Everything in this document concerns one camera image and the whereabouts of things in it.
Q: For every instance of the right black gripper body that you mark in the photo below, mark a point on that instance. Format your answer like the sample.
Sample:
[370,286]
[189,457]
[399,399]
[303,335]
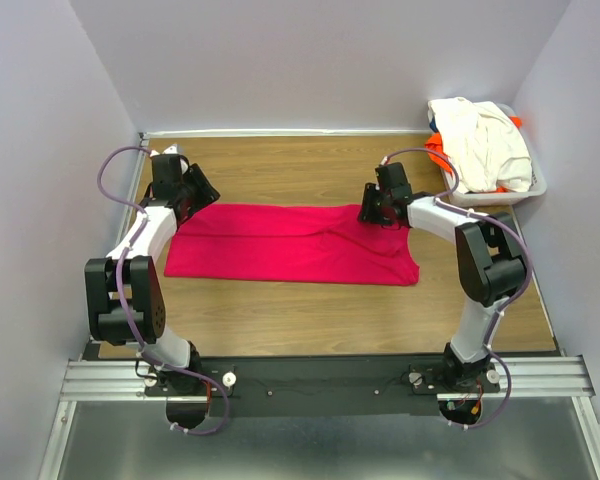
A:
[373,206]

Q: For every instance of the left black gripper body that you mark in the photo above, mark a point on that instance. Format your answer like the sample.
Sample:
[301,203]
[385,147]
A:
[196,189]

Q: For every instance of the pink t shirt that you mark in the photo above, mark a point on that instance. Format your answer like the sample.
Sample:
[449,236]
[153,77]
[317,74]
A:
[290,244]

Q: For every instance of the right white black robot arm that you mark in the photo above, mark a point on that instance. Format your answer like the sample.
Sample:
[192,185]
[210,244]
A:
[492,265]

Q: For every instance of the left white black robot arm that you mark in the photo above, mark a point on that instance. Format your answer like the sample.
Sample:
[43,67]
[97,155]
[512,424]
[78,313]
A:
[124,298]

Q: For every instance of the orange t shirt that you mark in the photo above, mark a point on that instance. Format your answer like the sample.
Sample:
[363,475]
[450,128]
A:
[435,144]

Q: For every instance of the white t shirt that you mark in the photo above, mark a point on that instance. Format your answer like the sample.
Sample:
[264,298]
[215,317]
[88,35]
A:
[482,145]

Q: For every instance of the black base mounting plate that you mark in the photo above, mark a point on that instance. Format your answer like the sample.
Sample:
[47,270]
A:
[316,386]

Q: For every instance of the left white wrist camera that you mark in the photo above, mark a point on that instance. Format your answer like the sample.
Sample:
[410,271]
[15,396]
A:
[175,149]

